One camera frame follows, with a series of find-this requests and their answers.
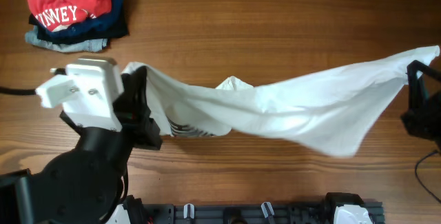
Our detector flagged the black folded garment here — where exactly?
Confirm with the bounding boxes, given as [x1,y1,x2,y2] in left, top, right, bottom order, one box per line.
[28,0,130,45]

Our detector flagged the light blue folded jeans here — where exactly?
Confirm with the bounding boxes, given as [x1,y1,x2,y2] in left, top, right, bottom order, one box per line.
[25,26,108,53]

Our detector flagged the white t-shirt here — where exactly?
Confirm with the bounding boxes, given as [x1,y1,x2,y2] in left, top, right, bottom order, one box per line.
[145,45,440,157]

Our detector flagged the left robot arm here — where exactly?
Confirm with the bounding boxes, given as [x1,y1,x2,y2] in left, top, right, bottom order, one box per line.
[1,66,163,223]

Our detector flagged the navy blue folded garment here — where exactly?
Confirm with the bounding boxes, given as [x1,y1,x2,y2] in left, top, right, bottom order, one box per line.
[40,0,128,39]

